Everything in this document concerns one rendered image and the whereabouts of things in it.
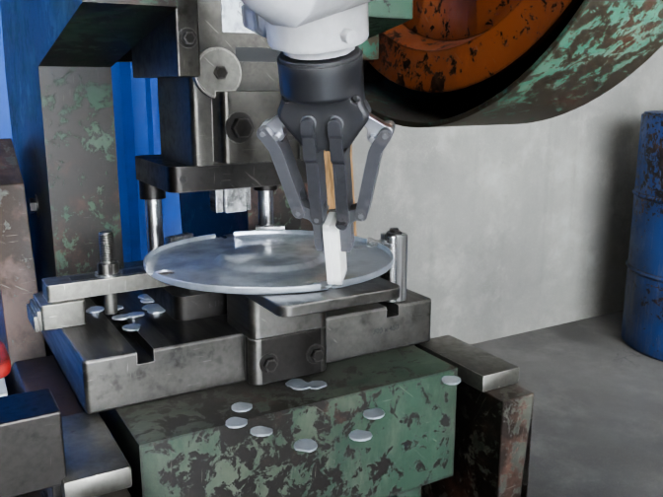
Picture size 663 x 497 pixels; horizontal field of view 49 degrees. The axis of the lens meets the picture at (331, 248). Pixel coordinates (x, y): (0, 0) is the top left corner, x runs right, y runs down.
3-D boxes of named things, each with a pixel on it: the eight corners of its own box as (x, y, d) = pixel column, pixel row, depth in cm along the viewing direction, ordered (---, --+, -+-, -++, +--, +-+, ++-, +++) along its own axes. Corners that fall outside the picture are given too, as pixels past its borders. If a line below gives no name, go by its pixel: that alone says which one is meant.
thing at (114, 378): (431, 341, 98) (433, 298, 96) (87, 415, 76) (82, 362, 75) (323, 288, 123) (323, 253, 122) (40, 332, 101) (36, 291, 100)
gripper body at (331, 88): (259, 62, 61) (271, 163, 66) (359, 61, 59) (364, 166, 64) (283, 36, 67) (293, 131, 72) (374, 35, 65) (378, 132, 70)
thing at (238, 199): (254, 210, 95) (253, 181, 94) (218, 213, 92) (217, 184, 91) (244, 207, 97) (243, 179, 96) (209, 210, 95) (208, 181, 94)
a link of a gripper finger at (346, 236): (339, 199, 71) (370, 201, 71) (343, 244, 74) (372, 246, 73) (336, 207, 70) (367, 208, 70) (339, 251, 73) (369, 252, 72)
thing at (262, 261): (194, 312, 66) (194, 303, 66) (115, 249, 91) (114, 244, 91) (445, 271, 81) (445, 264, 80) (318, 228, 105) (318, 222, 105)
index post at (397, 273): (407, 300, 96) (409, 229, 93) (389, 304, 94) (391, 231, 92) (396, 295, 98) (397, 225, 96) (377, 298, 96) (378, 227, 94)
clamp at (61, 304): (177, 310, 92) (173, 230, 89) (35, 332, 83) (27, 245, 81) (163, 298, 97) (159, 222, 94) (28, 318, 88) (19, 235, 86)
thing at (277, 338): (402, 404, 77) (405, 282, 74) (283, 435, 71) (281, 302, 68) (295, 335, 99) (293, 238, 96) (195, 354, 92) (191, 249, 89)
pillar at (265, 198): (276, 257, 106) (275, 161, 103) (262, 258, 105) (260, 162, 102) (270, 254, 108) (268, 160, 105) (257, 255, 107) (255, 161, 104)
